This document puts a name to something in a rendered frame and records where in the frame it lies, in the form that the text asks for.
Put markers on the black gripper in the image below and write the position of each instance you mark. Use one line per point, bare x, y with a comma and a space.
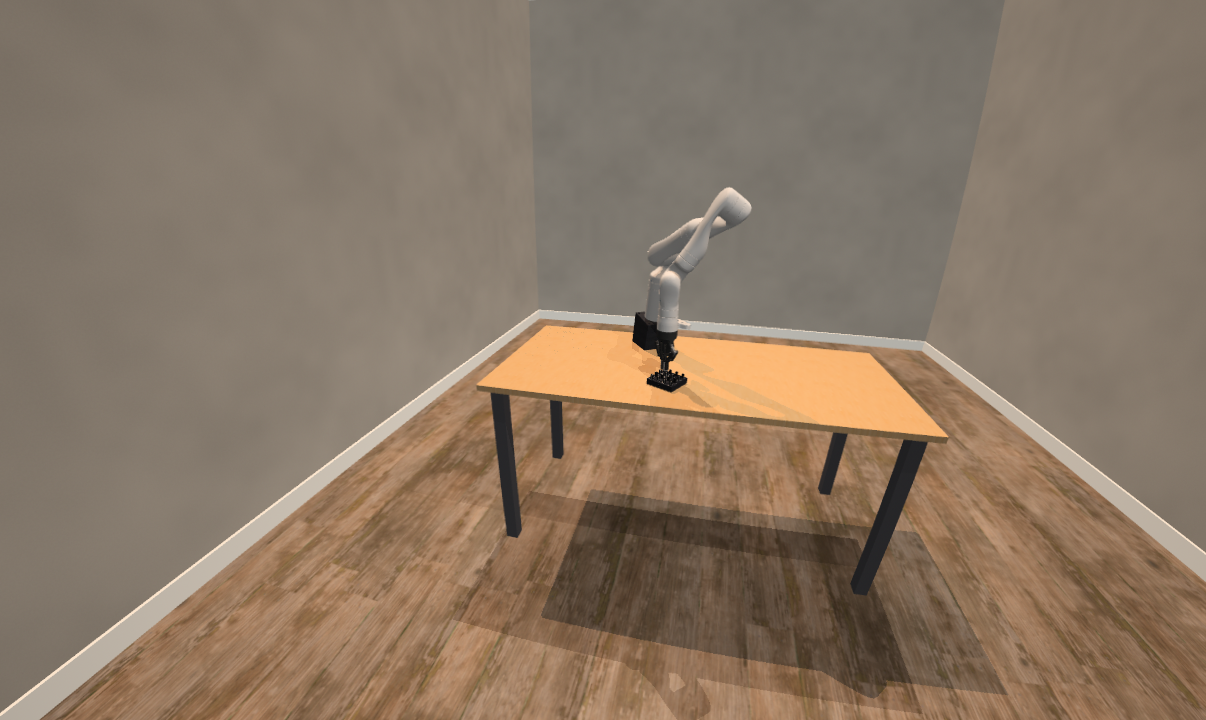
666, 348

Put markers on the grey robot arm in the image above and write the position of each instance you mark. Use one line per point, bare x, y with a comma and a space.
664, 284

